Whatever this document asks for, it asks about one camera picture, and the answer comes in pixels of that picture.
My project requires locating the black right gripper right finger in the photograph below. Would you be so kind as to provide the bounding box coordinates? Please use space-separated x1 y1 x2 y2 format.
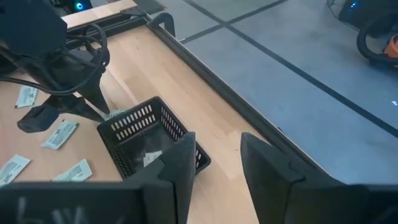
240 132 398 224

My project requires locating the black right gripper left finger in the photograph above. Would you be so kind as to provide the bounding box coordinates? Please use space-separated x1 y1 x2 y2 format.
0 132 197 224

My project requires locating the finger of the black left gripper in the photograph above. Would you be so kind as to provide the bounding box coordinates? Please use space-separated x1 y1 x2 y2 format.
76 77 111 115
17 95 105 134

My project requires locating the black slotted plastic basket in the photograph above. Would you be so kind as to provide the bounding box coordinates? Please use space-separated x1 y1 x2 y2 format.
96 95 212 181

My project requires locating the orange object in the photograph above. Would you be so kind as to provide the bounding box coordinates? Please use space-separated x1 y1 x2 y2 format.
384 34 398 60

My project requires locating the black device blue light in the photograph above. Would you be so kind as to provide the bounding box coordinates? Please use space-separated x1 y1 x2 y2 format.
326 0 398 32

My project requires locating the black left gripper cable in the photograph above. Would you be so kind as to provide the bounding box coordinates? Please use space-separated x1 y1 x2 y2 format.
0 23 110 96

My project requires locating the black frame hook handle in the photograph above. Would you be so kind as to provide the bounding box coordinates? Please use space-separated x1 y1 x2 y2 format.
146 12 177 37

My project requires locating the black hose loop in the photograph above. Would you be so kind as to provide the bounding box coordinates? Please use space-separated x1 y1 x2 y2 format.
356 11 398 67

